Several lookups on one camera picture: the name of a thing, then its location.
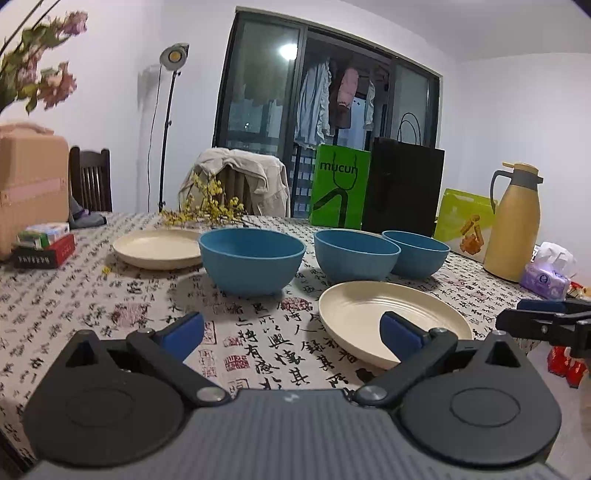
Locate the yellow thermos jug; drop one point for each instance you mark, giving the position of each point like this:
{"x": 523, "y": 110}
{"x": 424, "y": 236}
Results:
{"x": 510, "y": 230}

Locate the dark wooden chair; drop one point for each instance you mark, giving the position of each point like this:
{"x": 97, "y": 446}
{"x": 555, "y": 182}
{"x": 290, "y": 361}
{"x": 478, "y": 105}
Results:
{"x": 90, "y": 175}

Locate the dried pink rose bouquet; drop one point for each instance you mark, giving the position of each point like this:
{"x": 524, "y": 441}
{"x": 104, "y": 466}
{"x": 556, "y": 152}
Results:
{"x": 57, "y": 87}

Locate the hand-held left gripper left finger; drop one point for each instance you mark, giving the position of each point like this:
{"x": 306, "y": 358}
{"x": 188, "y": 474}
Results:
{"x": 184, "y": 334}

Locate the hanging pink garment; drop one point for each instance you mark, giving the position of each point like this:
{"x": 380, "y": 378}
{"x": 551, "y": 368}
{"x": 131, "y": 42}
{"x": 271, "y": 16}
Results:
{"x": 347, "y": 87}

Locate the white and blue box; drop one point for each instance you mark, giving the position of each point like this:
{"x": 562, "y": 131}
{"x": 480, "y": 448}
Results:
{"x": 48, "y": 228}

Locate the red and black box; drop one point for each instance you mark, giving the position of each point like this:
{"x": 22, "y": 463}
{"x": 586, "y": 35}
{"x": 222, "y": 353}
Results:
{"x": 41, "y": 256}

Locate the grey and purple cloth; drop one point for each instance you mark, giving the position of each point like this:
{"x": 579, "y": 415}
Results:
{"x": 85, "y": 218}

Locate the hanging white garment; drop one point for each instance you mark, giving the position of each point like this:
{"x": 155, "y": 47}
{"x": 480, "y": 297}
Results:
{"x": 368, "y": 104}

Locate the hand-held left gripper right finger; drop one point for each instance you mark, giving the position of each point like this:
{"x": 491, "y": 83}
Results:
{"x": 401, "y": 337}

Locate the black framed glass door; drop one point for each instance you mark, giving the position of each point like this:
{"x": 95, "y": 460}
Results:
{"x": 258, "y": 83}

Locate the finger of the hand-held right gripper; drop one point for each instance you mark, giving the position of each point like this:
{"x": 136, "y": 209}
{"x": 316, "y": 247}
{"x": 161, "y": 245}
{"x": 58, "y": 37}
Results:
{"x": 531, "y": 325}
{"x": 540, "y": 305}

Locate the cream plate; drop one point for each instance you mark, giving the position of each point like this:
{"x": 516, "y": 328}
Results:
{"x": 152, "y": 249}
{"x": 360, "y": 314}

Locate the studio lamp on stand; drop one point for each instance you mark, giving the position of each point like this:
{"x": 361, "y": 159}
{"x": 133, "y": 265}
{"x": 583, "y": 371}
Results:
{"x": 174, "y": 54}

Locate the yellow flower branch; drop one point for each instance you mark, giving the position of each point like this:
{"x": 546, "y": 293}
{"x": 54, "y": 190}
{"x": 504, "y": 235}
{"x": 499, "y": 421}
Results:
{"x": 212, "y": 189}

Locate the blue bowl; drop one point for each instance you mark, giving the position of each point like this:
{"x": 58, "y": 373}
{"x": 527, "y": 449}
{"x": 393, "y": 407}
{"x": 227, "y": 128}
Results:
{"x": 251, "y": 272}
{"x": 420, "y": 258}
{"x": 355, "y": 263}

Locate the colourful snack packet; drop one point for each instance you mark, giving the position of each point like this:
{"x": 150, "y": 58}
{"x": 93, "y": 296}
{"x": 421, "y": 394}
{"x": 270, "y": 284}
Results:
{"x": 581, "y": 290}

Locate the red snack packet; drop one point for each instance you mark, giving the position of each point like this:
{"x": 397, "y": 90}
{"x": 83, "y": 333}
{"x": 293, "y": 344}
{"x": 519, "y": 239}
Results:
{"x": 561, "y": 362}

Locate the green paper bag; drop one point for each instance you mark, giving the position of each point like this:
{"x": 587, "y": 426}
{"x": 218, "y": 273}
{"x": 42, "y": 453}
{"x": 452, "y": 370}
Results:
{"x": 360, "y": 207}

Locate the black paper bag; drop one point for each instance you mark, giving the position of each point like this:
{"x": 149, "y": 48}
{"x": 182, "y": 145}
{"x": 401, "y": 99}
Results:
{"x": 401, "y": 184}

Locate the small pink suitcase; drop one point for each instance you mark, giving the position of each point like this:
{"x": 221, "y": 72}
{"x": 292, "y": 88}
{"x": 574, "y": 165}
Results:
{"x": 32, "y": 175}

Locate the hanging light blue shirt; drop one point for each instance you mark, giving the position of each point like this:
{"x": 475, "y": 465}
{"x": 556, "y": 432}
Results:
{"x": 314, "y": 101}

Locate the wooden chair under jacket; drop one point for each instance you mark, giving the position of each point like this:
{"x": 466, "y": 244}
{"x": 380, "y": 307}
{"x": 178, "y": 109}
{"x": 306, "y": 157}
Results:
{"x": 233, "y": 184}

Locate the beige jacket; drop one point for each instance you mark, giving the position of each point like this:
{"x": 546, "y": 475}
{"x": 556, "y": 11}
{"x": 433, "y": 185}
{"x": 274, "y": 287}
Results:
{"x": 240, "y": 166}

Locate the yellow-green gift box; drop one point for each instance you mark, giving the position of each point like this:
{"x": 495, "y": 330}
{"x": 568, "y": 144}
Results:
{"x": 455, "y": 217}

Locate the green and white box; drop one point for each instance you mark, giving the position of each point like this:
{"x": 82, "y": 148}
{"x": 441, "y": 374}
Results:
{"x": 32, "y": 239}

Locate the purple tissue pack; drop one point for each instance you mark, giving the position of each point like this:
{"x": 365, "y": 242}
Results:
{"x": 545, "y": 281}

